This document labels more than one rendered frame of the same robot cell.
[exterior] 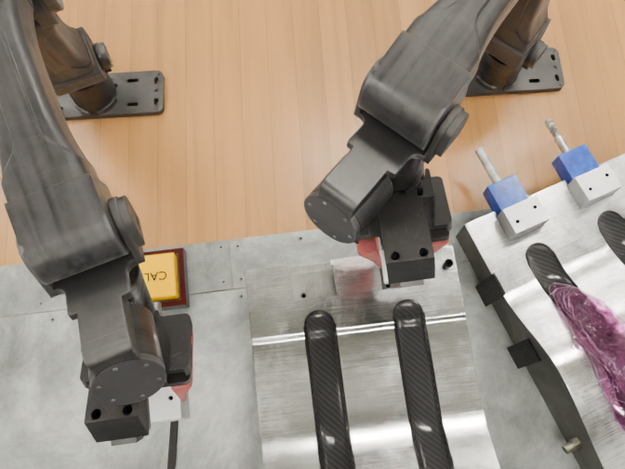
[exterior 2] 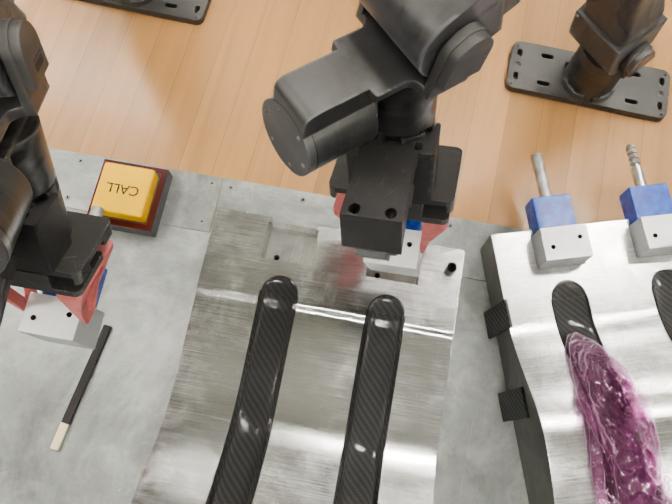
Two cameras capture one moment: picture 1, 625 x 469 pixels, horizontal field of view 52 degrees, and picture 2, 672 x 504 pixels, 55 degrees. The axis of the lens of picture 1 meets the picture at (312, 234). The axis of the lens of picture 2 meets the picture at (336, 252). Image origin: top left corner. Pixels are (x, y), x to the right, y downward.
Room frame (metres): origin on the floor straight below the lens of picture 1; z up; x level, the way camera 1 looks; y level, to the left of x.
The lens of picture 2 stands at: (-0.01, -0.11, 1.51)
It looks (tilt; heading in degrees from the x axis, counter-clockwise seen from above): 73 degrees down; 18
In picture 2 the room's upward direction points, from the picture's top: straight up
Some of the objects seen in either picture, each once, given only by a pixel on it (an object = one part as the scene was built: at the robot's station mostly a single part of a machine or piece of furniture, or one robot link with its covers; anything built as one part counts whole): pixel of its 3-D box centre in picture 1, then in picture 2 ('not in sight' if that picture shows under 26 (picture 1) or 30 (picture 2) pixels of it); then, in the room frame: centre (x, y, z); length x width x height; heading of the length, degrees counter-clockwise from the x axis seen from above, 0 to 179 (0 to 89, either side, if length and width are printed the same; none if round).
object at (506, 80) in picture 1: (501, 60); (597, 65); (0.52, -0.28, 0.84); 0.20 x 0.07 x 0.08; 94
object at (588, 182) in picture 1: (571, 159); (644, 198); (0.35, -0.35, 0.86); 0.13 x 0.05 x 0.05; 24
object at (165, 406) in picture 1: (159, 360); (78, 272); (0.07, 0.17, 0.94); 0.13 x 0.05 x 0.05; 8
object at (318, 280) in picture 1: (313, 283); (291, 246); (0.18, 0.00, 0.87); 0.05 x 0.05 x 0.04; 7
